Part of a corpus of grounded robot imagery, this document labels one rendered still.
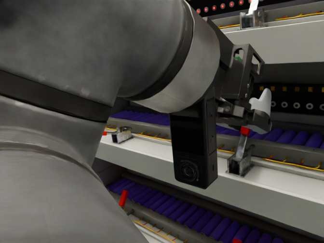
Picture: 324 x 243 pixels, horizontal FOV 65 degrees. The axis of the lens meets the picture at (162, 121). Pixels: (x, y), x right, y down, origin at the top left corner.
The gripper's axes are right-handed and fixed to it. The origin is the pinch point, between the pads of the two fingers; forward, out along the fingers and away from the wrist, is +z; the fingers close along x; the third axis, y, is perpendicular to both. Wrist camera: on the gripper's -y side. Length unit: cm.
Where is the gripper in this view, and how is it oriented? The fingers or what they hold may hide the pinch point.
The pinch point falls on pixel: (250, 129)
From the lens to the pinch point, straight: 40.9
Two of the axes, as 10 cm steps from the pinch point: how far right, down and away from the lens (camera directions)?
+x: -7.5, -1.1, 6.5
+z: 6.2, 2.1, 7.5
